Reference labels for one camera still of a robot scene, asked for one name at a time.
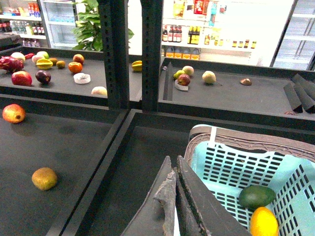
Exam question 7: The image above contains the red apple on ring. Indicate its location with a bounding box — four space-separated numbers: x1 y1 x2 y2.
177 74 190 86

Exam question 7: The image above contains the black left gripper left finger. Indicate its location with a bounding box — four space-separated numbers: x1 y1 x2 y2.
122 156 176 236

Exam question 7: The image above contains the light blue plastic basket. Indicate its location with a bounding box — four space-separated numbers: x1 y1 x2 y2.
189 124 315 236

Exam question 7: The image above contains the brown kiwi fruit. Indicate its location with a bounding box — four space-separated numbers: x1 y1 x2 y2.
31 167 58 191

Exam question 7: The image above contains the red mango fruit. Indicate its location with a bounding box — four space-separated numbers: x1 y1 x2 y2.
11 71 32 87

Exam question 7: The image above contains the red yellow pomegranate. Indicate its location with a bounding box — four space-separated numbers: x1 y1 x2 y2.
2 104 26 123

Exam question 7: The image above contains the green potted plant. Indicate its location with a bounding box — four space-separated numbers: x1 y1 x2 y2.
71 0 135 52

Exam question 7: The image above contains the yellow star fruit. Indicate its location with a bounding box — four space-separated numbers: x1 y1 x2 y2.
36 59 53 70

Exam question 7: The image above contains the pale pear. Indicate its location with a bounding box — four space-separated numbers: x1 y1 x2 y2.
202 71 217 84

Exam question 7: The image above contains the yellow mango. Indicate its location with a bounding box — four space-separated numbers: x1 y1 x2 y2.
250 207 279 236

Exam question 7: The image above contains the orange persimmon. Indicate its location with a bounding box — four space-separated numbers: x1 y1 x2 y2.
68 61 83 74

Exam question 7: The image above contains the dark wooden display stand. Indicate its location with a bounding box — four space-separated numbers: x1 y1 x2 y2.
0 95 315 236

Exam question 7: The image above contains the brown basket handle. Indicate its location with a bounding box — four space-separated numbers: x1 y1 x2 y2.
184 124 315 165

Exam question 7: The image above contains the white zip tie left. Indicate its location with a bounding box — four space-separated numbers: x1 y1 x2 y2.
208 126 217 148

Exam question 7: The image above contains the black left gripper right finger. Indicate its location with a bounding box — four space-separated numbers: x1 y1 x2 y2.
177 155 250 236

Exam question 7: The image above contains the white foam ring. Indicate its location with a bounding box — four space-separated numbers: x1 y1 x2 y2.
73 73 91 85

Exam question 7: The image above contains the dark purple fruit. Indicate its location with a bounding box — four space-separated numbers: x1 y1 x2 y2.
35 70 51 85

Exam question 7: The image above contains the black shelf upright post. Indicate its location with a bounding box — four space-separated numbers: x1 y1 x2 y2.
141 0 163 112
98 0 129 109

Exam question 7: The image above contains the green avocado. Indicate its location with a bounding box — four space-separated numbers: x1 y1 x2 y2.
239 185 276 210

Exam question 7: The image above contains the red dragon fruit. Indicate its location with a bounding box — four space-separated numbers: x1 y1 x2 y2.
0 56 24 73

